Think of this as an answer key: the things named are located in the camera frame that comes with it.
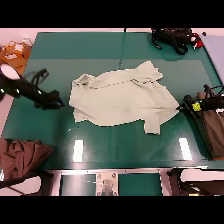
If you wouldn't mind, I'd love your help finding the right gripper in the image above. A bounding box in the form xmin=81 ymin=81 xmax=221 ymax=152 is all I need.
xmin=181 ymin=94 xmax=205 ymax=116

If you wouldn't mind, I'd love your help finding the white T-shirt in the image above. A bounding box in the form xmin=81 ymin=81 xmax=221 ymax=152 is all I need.
xmin=68 ymin=60 xmax=181 ymax=136

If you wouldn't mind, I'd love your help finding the taupe garment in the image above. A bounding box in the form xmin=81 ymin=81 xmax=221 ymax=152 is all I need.
xmin=199 ymin=109 xmax=224 ymax=162

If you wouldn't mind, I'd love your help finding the red garment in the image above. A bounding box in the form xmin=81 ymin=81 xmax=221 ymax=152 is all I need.
xmin=191 ymin=32 xmax=206 ymax=51

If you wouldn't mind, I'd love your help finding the brown shirt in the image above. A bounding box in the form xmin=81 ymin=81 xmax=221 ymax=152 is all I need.
xmin=0 ymin=137 xmax=55 ymax=182

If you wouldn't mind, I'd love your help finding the orange garment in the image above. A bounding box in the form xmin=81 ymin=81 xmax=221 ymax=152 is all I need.
xmin=0 ymin=39 xmax=34 ymax=77

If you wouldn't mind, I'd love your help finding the silver frame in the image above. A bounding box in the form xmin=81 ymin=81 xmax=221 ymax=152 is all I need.
xmin=45 ymin=167 xmax=208 ymax=197

